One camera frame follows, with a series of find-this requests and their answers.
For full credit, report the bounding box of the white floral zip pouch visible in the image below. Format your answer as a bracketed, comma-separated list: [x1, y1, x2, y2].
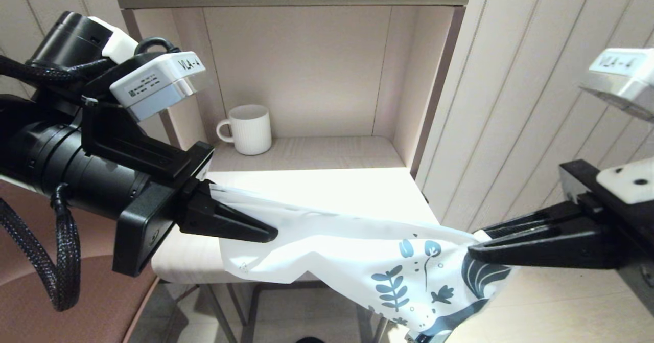
[209, 184, 514, 339]

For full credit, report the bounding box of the white ribbed ceramic mug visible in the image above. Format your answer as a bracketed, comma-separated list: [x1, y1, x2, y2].
[217, 104, 272, 155]

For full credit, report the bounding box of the pink-brown upholstered chair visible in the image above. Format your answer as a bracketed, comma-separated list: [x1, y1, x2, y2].
[0, 123, 161, 343]

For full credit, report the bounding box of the beige wooden desk with hutch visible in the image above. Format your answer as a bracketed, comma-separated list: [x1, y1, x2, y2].
[112, 0, 474, 343]

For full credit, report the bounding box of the left arm braided cable sleeve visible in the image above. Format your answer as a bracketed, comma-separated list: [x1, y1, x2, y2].
[0, 54, 111, 312]

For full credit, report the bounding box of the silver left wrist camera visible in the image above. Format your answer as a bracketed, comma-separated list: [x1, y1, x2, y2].
[110, 52, 206, 123]

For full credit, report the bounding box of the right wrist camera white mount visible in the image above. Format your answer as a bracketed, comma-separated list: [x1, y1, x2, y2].
[580, 48, 654, 204]

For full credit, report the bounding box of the black left camera cable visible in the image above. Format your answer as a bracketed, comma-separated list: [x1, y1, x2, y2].
[134, 37, 179, 57]

